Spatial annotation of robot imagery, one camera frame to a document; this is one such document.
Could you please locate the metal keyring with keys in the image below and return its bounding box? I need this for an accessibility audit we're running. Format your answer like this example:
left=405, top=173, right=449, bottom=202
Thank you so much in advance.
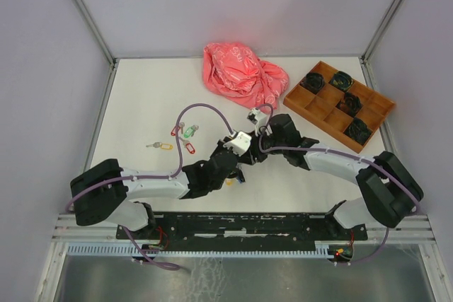
left=224, top=164, right=246, bottom=186

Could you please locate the black roll bottom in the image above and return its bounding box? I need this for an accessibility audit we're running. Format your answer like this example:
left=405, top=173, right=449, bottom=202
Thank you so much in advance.
left=344, top=118, right=372, bottom=145

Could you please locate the wooden compartment tray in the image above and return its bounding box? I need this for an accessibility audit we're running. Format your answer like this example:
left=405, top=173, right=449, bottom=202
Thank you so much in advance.
left=283, top=61, right=395, bottom=153

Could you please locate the key with yellow tag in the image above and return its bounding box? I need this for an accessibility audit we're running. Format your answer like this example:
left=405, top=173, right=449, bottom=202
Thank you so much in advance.
left=145, top=141, right=173, bottom=151

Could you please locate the key with green tag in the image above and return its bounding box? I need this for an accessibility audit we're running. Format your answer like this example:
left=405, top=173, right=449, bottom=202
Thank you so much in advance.
left=183, top=124, right=199, bottom=139

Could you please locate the black roll middle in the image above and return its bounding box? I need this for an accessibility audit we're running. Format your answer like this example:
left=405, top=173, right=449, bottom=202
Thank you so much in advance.
left=336, top=92, right=362, bottom=117

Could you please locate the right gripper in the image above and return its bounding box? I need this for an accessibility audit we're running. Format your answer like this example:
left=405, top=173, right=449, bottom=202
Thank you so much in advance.
left=239, top=127, right=287, bottom=165

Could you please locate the pink crumpled cloth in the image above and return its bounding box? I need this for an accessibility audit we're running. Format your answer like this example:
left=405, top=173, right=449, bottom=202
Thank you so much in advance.
left=202, top=42, right=289, bottom=109

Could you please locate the black roll top right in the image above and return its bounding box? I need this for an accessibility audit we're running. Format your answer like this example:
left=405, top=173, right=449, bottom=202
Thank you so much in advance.
left=329, top=71, right=354, bottom=93

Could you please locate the key with red tag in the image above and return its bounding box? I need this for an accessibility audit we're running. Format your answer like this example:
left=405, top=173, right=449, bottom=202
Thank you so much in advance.
left=178, top=137, right=196, bottom=154
left=171, top=122, right=185, bottom=137

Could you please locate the black roll top left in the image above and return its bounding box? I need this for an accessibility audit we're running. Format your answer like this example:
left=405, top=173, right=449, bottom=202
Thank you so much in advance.
left=299, top=72, right=325, bottom=94

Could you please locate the white cable duct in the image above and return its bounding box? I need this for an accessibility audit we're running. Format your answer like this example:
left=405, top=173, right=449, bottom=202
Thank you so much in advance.
left=67, top=239, right=337, bottom=257

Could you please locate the black roll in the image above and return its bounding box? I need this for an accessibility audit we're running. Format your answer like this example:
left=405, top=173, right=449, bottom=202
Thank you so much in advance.
left=336, top=92, right=362, bottom=117
left=299, top=72, right=325, bottom=94
left=344, top=118, right=372, bottom=145
left=329, top=71, right=354, bottom=93

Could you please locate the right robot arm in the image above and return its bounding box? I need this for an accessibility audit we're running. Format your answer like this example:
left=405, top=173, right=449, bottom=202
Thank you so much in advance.
left=247, top=109, right=424, bottom=239

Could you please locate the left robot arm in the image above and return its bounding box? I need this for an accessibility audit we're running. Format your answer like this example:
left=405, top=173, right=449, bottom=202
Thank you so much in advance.
left=69, top=138, right=251, bottom=238

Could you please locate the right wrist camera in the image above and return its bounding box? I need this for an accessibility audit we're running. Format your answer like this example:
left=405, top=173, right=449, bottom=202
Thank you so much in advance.
left=247, top=108, right=268, bottom=136

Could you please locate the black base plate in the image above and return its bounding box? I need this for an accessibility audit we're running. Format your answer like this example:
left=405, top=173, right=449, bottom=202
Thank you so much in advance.
left=131, top=211, right=368, bottom=246

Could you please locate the aluminium frame rail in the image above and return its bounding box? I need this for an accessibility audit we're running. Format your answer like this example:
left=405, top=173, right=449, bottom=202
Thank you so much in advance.
left=52, top=213, right=121, bottom=243

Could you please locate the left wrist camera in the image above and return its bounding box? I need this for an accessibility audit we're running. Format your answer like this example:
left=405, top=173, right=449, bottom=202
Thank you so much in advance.
left=223, top=131, right=252, bottom=156

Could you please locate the key with red tag lower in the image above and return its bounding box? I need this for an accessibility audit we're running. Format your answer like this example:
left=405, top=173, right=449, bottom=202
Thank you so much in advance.
left=178, top=137, right=196, bottom=154

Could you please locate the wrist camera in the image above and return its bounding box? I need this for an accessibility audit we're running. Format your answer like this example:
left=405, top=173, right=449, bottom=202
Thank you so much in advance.
left=247, top=108, right=268, bottom=136
left=223, top=131, right=252, bottom=156

